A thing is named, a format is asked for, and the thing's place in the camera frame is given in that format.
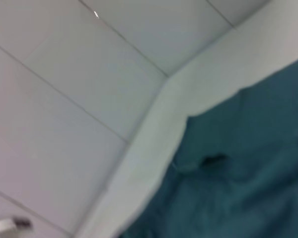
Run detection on teal T-shirt with FREE print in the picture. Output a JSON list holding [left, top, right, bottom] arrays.
[[119, 53, 298, 238]]

